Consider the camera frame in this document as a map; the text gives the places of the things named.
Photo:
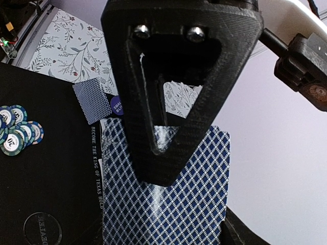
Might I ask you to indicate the clear dealer button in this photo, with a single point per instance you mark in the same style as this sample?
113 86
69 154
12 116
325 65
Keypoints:
43 229

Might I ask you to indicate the blue playing card deck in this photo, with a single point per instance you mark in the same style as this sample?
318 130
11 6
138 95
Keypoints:
190 211

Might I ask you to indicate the purple small blind button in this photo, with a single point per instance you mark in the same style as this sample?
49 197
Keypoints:
116 106

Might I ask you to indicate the blue green chip stack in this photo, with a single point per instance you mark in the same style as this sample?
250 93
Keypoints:
17 132

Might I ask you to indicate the black poker mat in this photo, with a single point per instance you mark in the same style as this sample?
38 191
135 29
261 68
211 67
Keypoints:
61 175

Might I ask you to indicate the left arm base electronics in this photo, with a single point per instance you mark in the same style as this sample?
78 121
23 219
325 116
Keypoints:
18 17

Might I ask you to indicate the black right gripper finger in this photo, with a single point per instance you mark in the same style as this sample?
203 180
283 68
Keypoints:
235 232

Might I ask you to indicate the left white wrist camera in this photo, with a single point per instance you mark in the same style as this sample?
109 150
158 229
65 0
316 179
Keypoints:
296 34

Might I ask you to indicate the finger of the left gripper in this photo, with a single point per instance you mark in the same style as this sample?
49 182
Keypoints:
199 43

